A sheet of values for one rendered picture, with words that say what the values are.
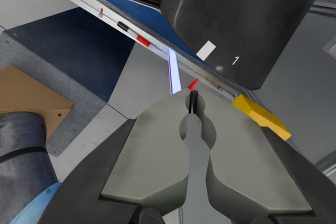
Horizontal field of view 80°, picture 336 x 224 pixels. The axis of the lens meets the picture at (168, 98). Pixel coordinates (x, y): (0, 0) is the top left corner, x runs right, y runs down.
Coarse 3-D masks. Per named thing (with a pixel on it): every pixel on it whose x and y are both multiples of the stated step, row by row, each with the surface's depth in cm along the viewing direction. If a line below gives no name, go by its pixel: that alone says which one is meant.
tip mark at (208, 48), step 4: (208, 40) 34; (208, 44) 34; (212, 44) 34; (204, 48) 34; (208, 48) 34; (212, 48) 34; (200, 52) 35; (204, 52) 35; (208, 52) 34; (200, 56) 35; (204, 56) 35
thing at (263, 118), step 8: (240, 96) 59; (232, 104) 60; (240, 104) 57; (248, 104) 54; (256, 104) 60; (248, 112) 53; (256, 112) 53; (264, 112) 58; (256, 120) 54; (264, 120) 54; (272, 120) 56; (272, 128) 55; (280, 128) 55; (280, 136) 57; (288, 136) 57
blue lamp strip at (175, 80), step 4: (172, 52) 64; (172, 56) 60; (172, 60) 57; (172, 64) 54; (176, 64) 56; (172, 68) 51; (176, 68) 53; (172, 72) 49; (176, 72) 51; (172, 76) 47; (176, 76) 48; (172, 80) 45; (176, 80) 46; (172, 84) 43; (176, 84) 44; (172, 88) 42; (176, 88) 42; (180, 88) 44
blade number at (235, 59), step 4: (236, 52) 33; (232, 56) 34; (236, 56) 34; (240, 56) 33; (244, 56) 33; (228, 60) 34; (232, 60) 34; (236, 60) 34; (240, 60) 34; (228, 64) 34; (232, 64) 34; (236, 64) 34
